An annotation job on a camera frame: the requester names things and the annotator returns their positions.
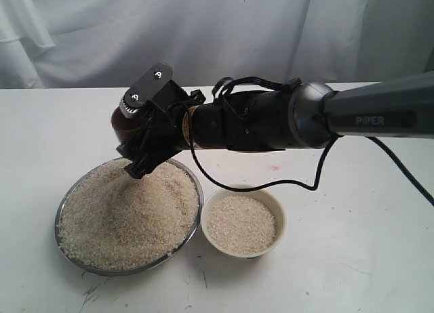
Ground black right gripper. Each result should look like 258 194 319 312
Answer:
116 80 189 179

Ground brown wooden cup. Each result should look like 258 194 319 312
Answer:
111 107 149 144

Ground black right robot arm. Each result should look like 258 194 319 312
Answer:
111 71 433 178

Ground metal plate of rice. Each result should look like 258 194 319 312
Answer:
54 159 204 276

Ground white ceramic bowl with rice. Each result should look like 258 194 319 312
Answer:
201 190 286 259

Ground white backdrop curtain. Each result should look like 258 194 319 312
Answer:
1 0 433 89

